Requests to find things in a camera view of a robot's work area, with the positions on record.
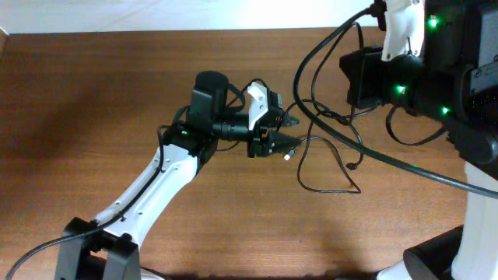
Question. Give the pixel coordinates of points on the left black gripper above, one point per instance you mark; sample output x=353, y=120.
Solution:
x=257, y=141

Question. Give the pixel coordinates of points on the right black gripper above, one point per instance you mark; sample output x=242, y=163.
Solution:
x=359, y=78

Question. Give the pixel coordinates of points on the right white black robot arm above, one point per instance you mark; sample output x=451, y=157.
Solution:
x=439, y=60

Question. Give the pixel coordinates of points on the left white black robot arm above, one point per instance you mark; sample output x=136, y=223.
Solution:
x=109, y=246

